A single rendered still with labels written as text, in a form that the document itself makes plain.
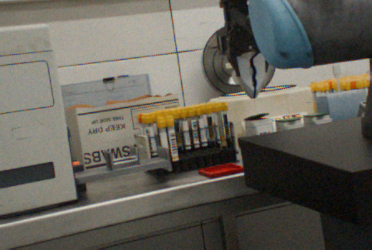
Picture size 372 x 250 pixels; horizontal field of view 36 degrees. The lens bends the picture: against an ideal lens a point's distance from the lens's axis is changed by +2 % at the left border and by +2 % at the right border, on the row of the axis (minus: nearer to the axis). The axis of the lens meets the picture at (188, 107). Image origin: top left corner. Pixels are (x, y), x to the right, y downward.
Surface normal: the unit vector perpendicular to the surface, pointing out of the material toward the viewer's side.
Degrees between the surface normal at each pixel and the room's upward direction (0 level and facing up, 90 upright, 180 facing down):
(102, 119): 97
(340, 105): 90
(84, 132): 90
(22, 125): 90
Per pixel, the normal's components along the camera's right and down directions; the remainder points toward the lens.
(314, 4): 0.00, -0.01
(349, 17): 0.15, 0.15
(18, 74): 0.31, 0.00
